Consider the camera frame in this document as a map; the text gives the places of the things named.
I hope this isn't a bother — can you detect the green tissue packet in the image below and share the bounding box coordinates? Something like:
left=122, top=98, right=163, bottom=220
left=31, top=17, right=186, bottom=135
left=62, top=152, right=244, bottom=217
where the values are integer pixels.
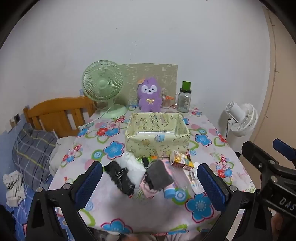
left=136, top=156, right=160, bottom=168

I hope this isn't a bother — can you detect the green desk fan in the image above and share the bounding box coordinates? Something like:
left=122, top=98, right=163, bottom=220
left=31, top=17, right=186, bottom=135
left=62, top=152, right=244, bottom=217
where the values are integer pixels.
left=82, top=60, right=127, bottom=119

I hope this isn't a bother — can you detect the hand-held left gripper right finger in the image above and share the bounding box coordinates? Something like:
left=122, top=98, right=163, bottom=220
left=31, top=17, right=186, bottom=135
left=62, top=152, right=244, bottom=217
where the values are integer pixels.
left=197, top=163, right=273, bottom=241

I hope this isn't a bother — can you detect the purple plush toy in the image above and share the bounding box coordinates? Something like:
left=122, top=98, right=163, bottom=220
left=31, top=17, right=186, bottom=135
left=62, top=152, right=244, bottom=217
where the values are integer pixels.
left=137, top=77, right=162, bottom=112

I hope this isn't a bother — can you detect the white standing fan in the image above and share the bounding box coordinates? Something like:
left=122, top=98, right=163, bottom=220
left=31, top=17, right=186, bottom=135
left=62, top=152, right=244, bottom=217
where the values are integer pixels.
left=218, top=101, right=258, bottom=153

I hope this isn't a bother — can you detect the cotton swab jar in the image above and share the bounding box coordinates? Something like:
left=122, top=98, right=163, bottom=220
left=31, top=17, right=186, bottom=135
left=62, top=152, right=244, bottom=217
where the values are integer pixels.
left=162, top=94, right=173, bottom=109

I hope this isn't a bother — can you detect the white cloth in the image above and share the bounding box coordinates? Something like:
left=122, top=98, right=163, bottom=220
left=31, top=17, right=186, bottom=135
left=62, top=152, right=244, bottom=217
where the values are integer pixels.
left=121, top=152, right=147, bottom=183
left=3, top=171, right=25, bottom=207

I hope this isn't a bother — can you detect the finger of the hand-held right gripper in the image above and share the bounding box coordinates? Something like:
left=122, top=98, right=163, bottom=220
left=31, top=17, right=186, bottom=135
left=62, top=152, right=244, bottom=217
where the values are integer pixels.
left=241, top=141, right=281, bottom=183
left=272, top=138, right=296, bottom=171

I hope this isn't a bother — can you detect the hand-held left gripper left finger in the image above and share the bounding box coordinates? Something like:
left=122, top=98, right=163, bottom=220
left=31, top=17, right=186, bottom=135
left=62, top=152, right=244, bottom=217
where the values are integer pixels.
left=26, top=161, right=104, bottom=241

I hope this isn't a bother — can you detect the white fan cable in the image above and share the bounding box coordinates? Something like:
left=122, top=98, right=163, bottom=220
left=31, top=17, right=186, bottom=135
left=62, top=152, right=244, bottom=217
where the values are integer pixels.
left=77, top=107, right=111, bottom=130

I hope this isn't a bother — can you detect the white crumpled cloth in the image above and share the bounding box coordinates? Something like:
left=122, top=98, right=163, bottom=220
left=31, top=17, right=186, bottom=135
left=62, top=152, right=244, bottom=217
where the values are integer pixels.
left=3, top=171, right=25, bottom=207

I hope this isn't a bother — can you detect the glass jar with green lid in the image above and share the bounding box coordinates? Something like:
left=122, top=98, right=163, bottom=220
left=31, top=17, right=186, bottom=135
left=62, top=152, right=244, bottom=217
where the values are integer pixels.
left=174, top=81, right=192, bottom=113

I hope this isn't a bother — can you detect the blue printed bedsheet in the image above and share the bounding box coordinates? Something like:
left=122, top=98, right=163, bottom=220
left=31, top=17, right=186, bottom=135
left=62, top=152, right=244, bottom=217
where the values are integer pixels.
left=0, top=190, right=70, bottom=241

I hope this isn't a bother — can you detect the birthday candle pack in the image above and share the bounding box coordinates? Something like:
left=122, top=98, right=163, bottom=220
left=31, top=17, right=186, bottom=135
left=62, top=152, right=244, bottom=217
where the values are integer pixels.
left=178, top=162, right=205, bottom=195

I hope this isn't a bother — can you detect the grey cloth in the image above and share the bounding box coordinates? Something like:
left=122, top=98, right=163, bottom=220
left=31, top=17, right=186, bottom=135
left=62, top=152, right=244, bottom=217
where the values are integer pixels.
left=146, top=160, right=174, bottom=191

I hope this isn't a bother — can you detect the yellow printed fabric box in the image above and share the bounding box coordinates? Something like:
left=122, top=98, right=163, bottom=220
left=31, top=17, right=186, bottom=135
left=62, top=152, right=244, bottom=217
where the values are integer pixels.
left=125, top=112, right=190, bottom=159

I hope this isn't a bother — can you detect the yellow brown snack box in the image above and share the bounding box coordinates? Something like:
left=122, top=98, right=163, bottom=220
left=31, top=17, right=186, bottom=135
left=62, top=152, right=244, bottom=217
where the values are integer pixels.
left=170, top=149, right=195, bottom=171

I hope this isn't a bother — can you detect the grey plaid pillow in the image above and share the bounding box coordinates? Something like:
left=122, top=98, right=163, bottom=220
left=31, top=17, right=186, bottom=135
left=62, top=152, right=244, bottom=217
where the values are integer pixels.
left=12, top=123, right=58, bottom=192

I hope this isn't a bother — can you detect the pink blueberry print package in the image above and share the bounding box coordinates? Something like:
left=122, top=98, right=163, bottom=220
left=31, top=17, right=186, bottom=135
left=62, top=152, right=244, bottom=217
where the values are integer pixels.
left=134, top=160, right=185, bottom=200

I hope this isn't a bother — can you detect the black fan cable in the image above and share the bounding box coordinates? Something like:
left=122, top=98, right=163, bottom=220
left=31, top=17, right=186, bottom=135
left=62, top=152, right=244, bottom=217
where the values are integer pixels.
left=225, top=118, right=232, bottom=139

